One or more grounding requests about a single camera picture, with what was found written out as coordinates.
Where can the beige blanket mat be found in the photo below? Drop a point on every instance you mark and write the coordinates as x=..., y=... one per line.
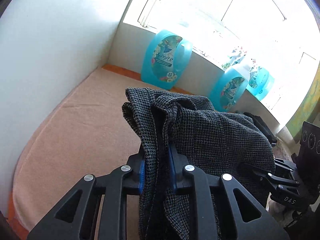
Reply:
x=82, y=129

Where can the blue detergent bottle right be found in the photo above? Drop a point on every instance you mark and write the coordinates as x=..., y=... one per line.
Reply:
x=230, y=87

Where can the white window frame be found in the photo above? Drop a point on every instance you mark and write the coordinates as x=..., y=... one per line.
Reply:
x=281, y=35

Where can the dark grey tweed pants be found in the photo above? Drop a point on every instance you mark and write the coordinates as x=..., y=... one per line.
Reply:
x=215, y=142

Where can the far blue bottle on sill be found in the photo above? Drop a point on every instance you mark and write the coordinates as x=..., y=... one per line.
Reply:
x=267, y=87

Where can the blue detergent bottle on sill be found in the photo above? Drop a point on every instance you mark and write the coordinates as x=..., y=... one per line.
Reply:
x=258, y=77

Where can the refill pouches on sill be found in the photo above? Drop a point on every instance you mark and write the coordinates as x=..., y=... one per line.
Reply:
x=237, y=58

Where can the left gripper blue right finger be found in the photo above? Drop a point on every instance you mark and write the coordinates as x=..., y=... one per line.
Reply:
x=177, y=162

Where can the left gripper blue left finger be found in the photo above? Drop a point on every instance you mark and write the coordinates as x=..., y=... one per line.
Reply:
x=136, y=180

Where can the blue detergent bottle left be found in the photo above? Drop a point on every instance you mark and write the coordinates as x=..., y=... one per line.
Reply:
x=165, y=60

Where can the orange floral bedsheet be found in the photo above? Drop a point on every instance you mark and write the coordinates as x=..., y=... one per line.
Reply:
x=137, y=76

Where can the white wardrobe cabinet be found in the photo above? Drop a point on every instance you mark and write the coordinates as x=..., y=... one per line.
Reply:
x=47, y=48

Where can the stack of folded dark clothes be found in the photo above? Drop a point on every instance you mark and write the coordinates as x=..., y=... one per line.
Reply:
x=262, y=126

